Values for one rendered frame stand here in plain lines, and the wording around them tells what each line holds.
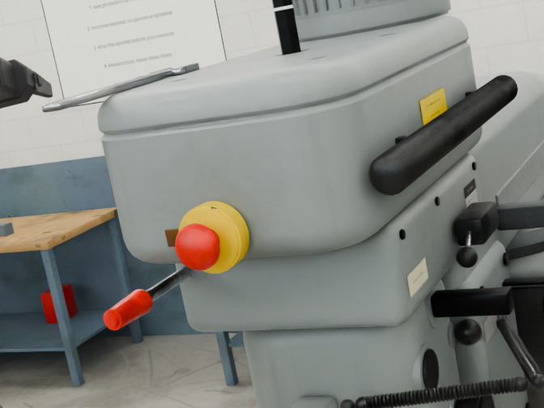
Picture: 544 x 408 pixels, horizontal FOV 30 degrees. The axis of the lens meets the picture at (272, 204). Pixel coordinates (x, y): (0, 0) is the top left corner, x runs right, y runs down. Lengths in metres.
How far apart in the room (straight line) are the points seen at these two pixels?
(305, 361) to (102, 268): 5.63
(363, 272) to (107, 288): 5.76
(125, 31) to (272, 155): 5.34
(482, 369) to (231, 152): 0.48
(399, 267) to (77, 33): 5.50
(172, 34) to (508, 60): 1.96
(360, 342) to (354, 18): 0.39
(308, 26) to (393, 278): 0.40
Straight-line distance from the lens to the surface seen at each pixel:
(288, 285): 0.97
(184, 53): 5.97
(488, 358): 1.21
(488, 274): 1.23
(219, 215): 0.84
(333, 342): 1.01
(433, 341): 1.09
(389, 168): 0.83
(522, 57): 5.29
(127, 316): 0.91
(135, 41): 6.13
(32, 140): 6.70
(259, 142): 0.83
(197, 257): 0.83
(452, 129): 0.97
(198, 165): 0.86
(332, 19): 1.19
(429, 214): 1.03
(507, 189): 1.38
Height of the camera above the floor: 1.95
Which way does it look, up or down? 11 degrees down
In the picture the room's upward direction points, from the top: 11 degrees counter-clockwise
